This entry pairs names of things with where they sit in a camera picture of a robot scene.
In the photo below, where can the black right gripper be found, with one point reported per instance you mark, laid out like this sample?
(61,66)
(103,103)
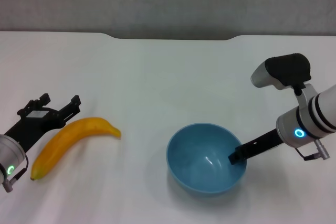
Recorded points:
(262,144)

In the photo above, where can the blue plastic bowl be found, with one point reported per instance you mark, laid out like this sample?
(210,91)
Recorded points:
(199,166)

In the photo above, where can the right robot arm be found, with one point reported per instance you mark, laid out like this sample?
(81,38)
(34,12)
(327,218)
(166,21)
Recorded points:
(315,113)

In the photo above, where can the yellow banana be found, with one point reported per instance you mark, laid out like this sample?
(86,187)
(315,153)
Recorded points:
(68,137)

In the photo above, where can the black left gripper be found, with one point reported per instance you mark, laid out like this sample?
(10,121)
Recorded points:
(36,127)

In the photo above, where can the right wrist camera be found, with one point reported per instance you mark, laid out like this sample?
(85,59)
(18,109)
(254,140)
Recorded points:
(286,70)

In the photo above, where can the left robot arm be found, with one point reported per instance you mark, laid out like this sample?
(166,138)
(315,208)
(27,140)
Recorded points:
(9,153)

